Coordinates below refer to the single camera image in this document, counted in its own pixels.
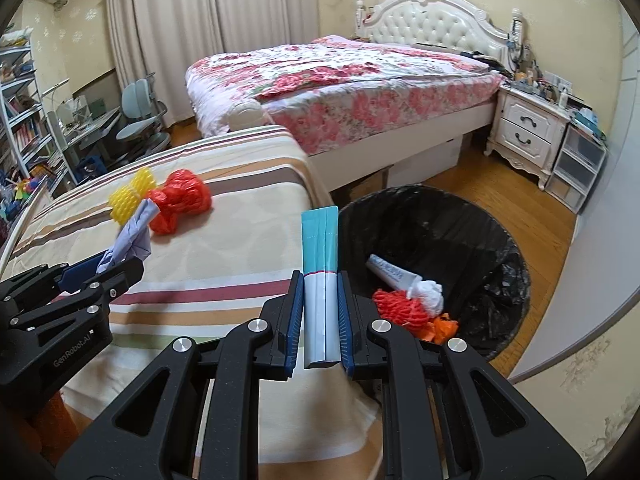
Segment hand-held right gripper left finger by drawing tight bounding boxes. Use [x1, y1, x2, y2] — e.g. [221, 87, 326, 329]
[52, 270, 306, 480]

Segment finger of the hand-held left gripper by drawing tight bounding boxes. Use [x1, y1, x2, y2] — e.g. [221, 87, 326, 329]
[57, 256, 109, 292]
[82, 257, 146, 306]

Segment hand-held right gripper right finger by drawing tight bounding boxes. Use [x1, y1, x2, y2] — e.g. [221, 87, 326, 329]
[336, 270, 588, 480]

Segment purple cloth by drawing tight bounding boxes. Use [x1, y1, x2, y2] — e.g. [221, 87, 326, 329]
[96, 199, 153, 276]

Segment red foam fruit net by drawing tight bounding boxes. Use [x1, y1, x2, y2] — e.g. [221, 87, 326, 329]
[372, 287, 431, 332]

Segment light blue tube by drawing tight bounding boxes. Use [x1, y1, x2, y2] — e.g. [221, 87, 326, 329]
[301, 205, 342, 370]

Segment white toothpaste tube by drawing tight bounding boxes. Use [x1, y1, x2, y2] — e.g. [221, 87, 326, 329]
[365, 254, 423, 293]

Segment white plastic bag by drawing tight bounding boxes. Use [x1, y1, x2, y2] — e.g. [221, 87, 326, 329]
[407, 280, 445, 316]

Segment orange cloth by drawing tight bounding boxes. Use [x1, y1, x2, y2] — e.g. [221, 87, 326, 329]
[417, 312, 460, 345]

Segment trash bin with black bag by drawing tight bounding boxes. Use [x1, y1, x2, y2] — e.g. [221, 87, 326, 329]
[337, 185, 532, 396]

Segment yellow foam fruit net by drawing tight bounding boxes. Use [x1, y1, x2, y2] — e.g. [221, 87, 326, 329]
[108, 167, 153, 223]

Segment pile of colourful toys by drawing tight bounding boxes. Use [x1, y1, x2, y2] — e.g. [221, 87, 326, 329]
[0, 170, 51, 231]

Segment red plastic bag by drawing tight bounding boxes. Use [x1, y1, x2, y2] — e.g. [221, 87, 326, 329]
[146, 169, 213, 236]

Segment striped tablecloth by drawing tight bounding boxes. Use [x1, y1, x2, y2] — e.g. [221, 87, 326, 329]
[0, 125, 383, 461]

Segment brown cardboard box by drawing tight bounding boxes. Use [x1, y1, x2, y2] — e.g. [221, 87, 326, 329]
[347, 170, 391, 201]

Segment grey study desk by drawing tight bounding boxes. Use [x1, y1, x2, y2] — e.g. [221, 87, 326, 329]
[47, 97, 126, 186]

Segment white bookshelf with books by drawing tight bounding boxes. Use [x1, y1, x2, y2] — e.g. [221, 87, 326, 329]
[0, 30, 66, 221]

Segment grey office chair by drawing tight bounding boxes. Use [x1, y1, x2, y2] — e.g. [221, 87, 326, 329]
[116, 74, 173, 153]

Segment white storage box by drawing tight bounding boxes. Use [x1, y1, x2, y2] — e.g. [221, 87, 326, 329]
[387, 137, 463, 188]

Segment floral bedspread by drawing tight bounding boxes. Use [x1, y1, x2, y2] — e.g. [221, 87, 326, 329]
[185, 35, 506, 156]

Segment beige curtains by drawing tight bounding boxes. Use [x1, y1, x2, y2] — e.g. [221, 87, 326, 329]
[102, 0, 321, 128]

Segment white nightstand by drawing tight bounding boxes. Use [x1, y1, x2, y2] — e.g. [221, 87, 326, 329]
[483, 82, 571, 191]

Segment white door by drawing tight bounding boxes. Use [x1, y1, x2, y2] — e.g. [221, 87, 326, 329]
[510, 20, 640, 381]

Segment plastic drawer unit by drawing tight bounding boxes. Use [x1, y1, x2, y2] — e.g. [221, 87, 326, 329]
[544, 122, 608, 215]

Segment nightstand clutter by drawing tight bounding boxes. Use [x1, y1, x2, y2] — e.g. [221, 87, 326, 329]
[505, 7, 608, 136]

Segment white bed with tufted headboard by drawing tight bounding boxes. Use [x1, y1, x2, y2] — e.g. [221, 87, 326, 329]
[185, 0, 526, 196]

